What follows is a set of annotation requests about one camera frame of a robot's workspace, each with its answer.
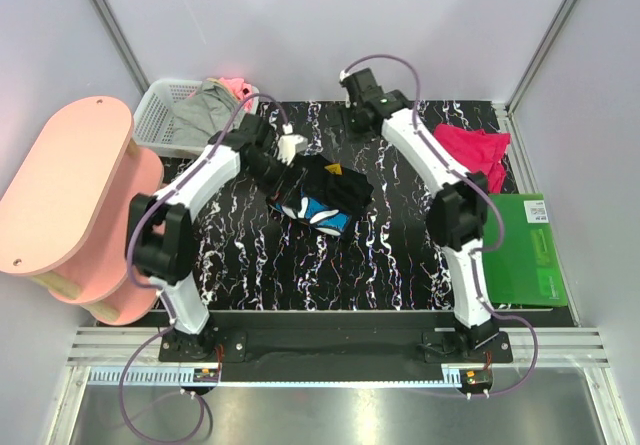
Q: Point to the pink garment in basket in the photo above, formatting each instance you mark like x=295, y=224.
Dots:
x=240, y=89

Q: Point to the aluminium front rail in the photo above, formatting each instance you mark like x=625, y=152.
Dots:
x=131, y=357

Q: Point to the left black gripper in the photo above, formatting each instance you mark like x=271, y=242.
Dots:
x=281, y=192

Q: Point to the green folding board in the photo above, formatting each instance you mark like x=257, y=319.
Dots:
x=525, y=270

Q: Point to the black daisy print t-shirt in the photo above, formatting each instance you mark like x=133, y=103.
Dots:
x=323, y=195

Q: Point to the grey t-shirt in basket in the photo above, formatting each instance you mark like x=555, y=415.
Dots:
x=203, y=114

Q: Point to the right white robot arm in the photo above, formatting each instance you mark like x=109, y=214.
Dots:
x=459, y=202

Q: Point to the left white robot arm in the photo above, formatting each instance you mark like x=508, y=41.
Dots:
x=161, y=246

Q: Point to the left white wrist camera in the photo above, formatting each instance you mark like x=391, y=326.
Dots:
x=290, y=144

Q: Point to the white plastic laundry basket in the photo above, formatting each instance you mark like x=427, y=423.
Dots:
x=154, y=117

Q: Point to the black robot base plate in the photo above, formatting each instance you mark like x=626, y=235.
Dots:
x=334, y=348

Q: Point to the folded red t-shirt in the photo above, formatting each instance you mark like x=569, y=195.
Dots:
x=477, y=150

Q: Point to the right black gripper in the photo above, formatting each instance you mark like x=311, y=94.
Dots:
x=352, y=107

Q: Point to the pink oval tiered stool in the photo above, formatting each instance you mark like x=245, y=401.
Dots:
x=64, y=216

